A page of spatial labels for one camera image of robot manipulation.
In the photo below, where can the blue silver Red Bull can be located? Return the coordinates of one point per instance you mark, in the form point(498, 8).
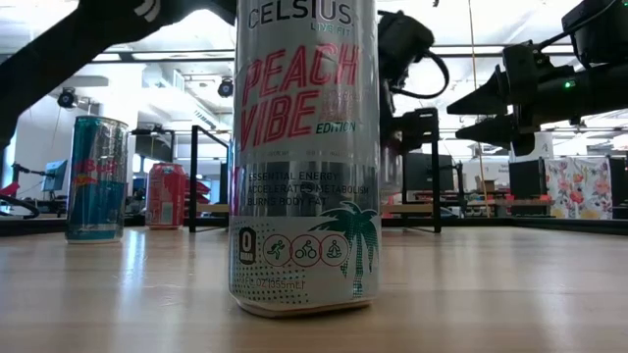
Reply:
point(98, 186)

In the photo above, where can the Celsius Peach Vibe can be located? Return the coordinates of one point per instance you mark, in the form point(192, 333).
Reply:
point(304, 147)

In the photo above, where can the red soda can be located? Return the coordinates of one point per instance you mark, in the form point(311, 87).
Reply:
point(166, 196)

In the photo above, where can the black aluminium table frame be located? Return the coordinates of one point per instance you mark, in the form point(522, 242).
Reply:
point(29, 228)

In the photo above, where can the floral cloth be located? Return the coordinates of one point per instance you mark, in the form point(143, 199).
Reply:
point(579, 186)

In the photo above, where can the black monitor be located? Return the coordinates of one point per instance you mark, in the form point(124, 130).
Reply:
point(417, 171)
point(525, 181)

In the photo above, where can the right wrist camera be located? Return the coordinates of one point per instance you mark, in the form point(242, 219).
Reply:
point(598, 29)

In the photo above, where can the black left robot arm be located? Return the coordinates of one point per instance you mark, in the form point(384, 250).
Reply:
point(73, 44)

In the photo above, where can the computer monitor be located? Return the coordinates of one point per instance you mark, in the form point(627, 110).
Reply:
point(55, 176)

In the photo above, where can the black ceiling camera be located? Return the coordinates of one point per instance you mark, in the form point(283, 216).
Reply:
point(226, 88)
point(67, 98)

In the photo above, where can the wooden shelf black metal frame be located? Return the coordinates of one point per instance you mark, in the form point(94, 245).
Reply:
point(193, 196)

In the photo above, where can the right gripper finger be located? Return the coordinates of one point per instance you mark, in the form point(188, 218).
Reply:
point(486, 100)
point(490, 131)

